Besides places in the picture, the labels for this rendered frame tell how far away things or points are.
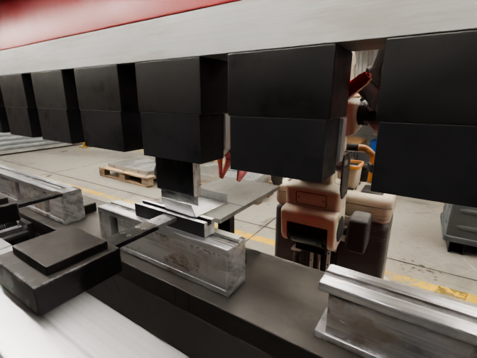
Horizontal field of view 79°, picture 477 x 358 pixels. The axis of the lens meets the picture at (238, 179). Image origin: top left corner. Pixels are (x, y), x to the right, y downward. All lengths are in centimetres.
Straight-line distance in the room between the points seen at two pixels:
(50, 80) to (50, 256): 50
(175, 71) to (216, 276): 36
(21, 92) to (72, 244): 61
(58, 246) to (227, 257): 26
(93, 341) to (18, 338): 8
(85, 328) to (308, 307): 35
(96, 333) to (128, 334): 3
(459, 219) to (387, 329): 247
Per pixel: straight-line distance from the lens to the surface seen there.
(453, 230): 294
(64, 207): 96
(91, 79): 69
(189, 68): 48
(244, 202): 65
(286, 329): 52
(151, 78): 55
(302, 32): 39
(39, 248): 47
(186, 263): 61
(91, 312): 41
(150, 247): 67
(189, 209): 57
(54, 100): 84
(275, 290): 59
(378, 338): 48
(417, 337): 47
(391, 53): 36
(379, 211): 140
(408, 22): 36
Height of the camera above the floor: 123
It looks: 16 degrees down
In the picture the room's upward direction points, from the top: straight up
